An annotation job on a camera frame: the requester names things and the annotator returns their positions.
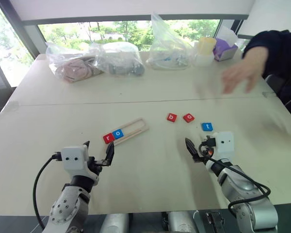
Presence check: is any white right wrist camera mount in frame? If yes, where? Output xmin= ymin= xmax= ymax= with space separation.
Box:
xmin=213 ymin=131 xmax=235 ymax=159

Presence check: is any grey chair back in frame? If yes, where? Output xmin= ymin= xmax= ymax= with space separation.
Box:
xmin=265 ymin=73 xmax=286 ymax=97

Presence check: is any plastic bag with pink cloth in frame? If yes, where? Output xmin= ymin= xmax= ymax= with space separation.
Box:
xmin=46 ymin=41 xmax=105 ymax=83

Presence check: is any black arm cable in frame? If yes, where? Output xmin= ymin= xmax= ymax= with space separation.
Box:
xmin=32 ymin=152 xmax=62 ymax=231
xmin=203 ymin=155 xmax=272 ymax=219

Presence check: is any blue tile letter t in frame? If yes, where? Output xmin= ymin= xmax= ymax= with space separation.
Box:
xmin=200 ymin=121 xmax=214 ymax=133

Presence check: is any red tile letter o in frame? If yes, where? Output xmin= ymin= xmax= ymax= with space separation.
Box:
xmin=182 ymin=113 xmax=195 ymax=124

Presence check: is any wooden letter tray frame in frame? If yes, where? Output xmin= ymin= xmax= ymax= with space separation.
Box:
xmin=102 ymin=117 xmax=150 ymax=147

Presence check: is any blue tile letter o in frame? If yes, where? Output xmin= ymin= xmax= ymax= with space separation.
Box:
xmin=112 ymin=128 xmax=125 ymax=140

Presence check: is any white plastic container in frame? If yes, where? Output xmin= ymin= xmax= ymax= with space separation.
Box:
xmin=193 ymin=52 xmax=214 ymax=68

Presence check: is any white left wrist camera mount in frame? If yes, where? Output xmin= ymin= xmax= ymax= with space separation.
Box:
xmin=60 ymin=145 xmax=100 ymax=185

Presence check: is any silver rounded robot part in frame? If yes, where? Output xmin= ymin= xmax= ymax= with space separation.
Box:
xmin=99 ymin=213 xmax=130 ymax=233
xmin=167 ymin=211 xmax=197 ymax=233

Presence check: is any red tile letter r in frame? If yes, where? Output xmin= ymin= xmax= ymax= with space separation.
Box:
xmin=102 ymin=133 xmax=115 ymax=144

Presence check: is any white tissue sheet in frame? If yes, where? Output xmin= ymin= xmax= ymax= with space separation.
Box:
xmin=217 ymin=25 xmax=239 ymax=46

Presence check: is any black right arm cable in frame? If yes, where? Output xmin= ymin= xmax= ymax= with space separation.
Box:
xmin=203 ymin=155 xmax=272 ymax=219

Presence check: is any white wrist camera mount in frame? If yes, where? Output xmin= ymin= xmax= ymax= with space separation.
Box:
xmin=213 ymin=131 xmax=235 ymax=159
xmin=60 ymin=145 xmax=100 ymax=185

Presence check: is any person's bare hand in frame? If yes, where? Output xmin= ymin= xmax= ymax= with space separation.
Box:
xmin=222 ymin=47 xmax=269 ymax=95

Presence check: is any yellow plastic cup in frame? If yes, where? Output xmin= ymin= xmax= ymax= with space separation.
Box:
xmin=198 ymin=36 xmax=218 ymax=57

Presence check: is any person in dark clothing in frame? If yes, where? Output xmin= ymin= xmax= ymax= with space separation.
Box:
xmin=242 ymin=29 xmax=291 ymax=115

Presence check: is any plastic bag with grey item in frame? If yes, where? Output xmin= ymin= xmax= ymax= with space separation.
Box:
xmin=90 ymin=41 xmax=146 ymax=78

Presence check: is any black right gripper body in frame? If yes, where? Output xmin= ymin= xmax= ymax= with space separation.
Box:
xmin=198 ymin=135 xmax=218 ymax=158

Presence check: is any purple tissue box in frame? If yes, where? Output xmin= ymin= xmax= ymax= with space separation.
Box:
xmin=212 ymin=37 xmax=239 ymax=62

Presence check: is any plastic bag with white items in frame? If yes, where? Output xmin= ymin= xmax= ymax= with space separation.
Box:
xmin=146 ymin=12 xmax=196 ymax=71

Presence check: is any black metal bracket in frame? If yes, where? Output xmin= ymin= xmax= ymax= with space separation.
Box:
xmin=205 ymin=211 xmax=225 ymax=233

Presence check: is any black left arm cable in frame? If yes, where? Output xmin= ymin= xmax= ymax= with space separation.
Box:
xmin=32 ymin=152 xmax=62 ymax=231

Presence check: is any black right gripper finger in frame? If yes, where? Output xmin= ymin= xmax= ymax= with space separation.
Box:
xmin=185 ymin=137 xmax=205 ymax=163

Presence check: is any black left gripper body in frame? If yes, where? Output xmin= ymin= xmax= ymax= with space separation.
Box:
xmin=86 ymin=156 xmax=107 ymax=177

